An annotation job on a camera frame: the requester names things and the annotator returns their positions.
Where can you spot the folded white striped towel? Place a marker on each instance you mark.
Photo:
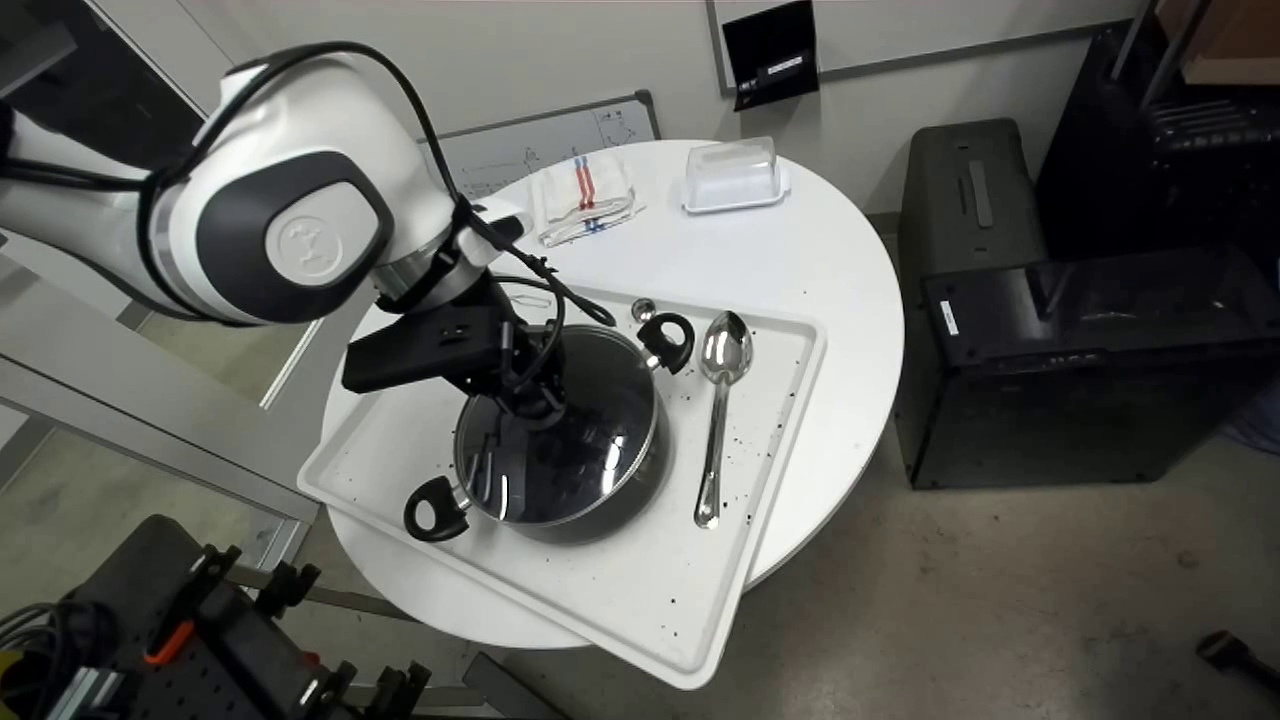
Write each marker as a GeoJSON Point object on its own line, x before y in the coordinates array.
{"type": "Point", "coordinates": [582, 198]}

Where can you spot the black cabinet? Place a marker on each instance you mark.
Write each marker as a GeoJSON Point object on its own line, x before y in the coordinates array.
{"type": "Point", "coordinates": [1030, 371]}

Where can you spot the round white table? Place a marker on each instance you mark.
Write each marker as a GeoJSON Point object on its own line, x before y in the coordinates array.
{"type": "Point", "coordinates": [810, 252]}

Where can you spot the black equipment cart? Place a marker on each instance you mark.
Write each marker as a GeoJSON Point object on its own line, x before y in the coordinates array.
{"type": "Point", "coordinates": [164, 633]}

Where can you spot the clear plastic container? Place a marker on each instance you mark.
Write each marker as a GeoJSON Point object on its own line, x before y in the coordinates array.
{"type": "Point", "coordinates": [732, 179]}

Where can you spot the floor whiteboard with drawings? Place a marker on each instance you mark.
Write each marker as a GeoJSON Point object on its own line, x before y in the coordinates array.
{"type": "Point", "coordinates": [499, 154]}

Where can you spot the large metal spoon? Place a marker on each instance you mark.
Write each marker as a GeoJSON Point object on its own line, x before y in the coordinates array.
{"type": "Point", "coordinates": [726, 357]}

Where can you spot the white plastic tray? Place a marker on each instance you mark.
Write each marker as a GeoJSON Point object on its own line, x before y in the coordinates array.
{"type": "Point", "coordinates": [657, 588]}

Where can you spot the black pot with handles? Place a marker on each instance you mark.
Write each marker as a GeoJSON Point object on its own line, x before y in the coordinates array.
{"type": "Point", "coordinates": [438, 510]}

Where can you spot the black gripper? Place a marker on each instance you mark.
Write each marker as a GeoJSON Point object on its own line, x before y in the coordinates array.
{"type": "Point", "coordinates": [479, 351]}

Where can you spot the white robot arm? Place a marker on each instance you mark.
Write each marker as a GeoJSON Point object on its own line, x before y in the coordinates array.
{"type": "Point", "coordinates": [303, 190]}

